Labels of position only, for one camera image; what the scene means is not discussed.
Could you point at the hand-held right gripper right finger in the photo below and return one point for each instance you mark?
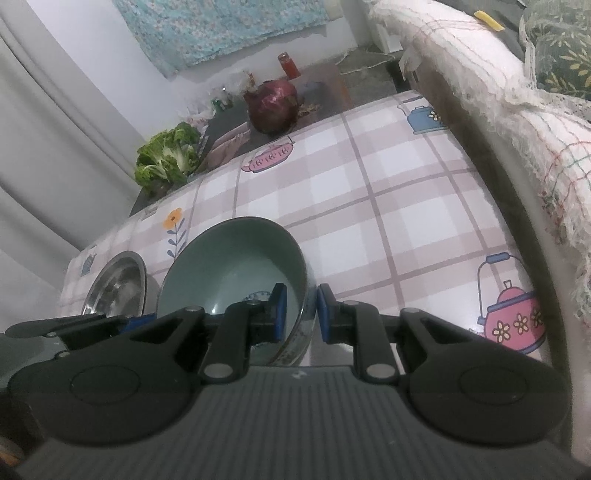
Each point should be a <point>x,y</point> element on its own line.
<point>324,318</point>

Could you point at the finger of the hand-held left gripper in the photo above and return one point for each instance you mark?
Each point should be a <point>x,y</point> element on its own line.
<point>69,325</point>

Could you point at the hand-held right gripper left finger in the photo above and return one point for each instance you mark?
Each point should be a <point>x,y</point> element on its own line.
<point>279,318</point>

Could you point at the large stainless steel bowl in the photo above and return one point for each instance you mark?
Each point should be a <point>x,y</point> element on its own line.
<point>115,286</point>

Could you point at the green lettuce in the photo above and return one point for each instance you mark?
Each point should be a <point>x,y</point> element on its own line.
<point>166,154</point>

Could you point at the red bottle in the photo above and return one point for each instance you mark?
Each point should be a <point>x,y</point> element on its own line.
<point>289,65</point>

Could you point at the green floral pillow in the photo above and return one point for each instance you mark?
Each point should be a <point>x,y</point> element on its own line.
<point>563,50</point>

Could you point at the floral blue wall cloth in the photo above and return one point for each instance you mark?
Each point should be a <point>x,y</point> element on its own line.
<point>207,27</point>

